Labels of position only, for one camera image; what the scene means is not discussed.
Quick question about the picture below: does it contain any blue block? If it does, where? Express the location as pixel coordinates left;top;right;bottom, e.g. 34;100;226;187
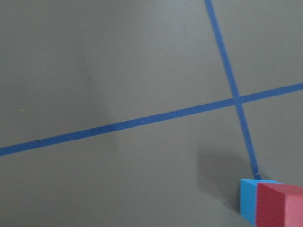
240;179;281;227

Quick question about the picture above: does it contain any red block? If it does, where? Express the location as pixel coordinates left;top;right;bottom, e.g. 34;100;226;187
256;183;303;227

